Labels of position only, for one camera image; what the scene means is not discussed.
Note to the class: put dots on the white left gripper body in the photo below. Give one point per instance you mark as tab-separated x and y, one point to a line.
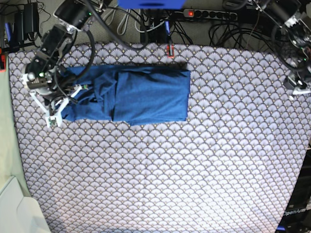
297	92

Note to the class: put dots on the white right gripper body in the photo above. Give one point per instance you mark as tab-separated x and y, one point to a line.
55	106

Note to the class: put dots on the blue long-sleeve T-shirt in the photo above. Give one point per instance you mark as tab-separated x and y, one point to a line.
138	95

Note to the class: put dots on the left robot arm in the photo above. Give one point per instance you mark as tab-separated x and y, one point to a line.
295	25

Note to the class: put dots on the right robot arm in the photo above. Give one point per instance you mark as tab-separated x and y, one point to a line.
68	93

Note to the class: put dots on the orange clamp at table edge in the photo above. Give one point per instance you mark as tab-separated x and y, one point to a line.
2	61

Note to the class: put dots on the black power adapter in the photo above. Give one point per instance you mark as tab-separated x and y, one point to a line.
26	22

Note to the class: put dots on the fan-patterned table cloth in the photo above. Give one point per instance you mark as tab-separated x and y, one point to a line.
231	167

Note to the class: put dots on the black OpenArm base box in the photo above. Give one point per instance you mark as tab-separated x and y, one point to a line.
297	218

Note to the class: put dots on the red and grey table clamp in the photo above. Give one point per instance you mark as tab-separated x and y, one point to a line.
170	50

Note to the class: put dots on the black power strip red switch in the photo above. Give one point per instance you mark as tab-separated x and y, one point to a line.
208	14

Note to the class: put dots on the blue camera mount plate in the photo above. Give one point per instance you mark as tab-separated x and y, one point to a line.
151	4

